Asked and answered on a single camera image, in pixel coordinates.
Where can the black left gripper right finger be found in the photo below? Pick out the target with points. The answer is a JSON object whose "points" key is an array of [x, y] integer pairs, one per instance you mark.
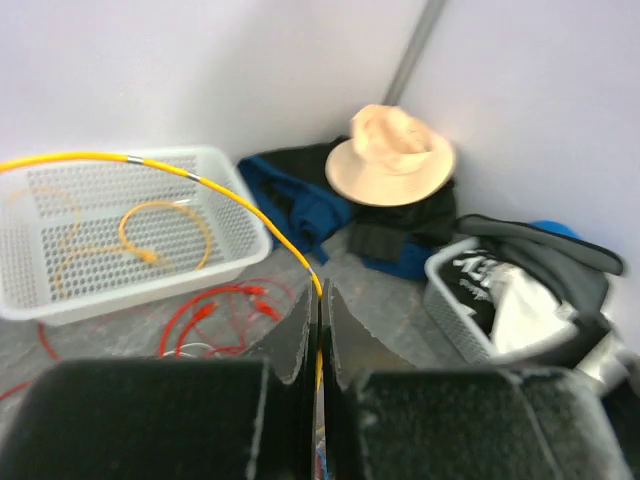
{"points": [[387, 419]]}

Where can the rectangular white perforated basket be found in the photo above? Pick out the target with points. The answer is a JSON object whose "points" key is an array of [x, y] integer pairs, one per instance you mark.
{"points": [[86, 237]]}

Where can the blue and black garment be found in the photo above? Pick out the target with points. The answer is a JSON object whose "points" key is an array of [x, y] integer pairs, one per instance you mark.
{"points": [[289, 185]]}

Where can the white laundry basket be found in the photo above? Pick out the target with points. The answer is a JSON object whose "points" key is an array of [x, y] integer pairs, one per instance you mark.
{"points": [[447, 313]]}

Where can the beige bucket hat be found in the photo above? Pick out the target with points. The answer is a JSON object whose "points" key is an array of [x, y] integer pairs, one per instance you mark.
{"points": [[391, 159]]}

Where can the grey black-trimmed garment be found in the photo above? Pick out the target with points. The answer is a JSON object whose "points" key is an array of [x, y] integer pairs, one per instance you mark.
{"points": [[573, 270]]}

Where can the black printed shirt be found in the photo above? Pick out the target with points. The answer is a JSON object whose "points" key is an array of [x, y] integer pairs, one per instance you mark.
{"points": [[468, 276]]}

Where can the red ethernet cable large loop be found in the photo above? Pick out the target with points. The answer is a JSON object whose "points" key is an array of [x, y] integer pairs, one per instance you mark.
{"points": [[246, 302]]}

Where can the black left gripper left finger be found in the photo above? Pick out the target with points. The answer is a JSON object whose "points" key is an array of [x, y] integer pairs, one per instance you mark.
{"points": [[250, 416]]}

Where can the aluminium corner post right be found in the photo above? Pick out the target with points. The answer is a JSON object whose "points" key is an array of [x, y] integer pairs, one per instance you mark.
{"points": [[416, 45]]}

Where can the white shirt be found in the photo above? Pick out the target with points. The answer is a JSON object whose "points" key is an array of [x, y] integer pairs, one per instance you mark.
{"points": [[528, 317]]}

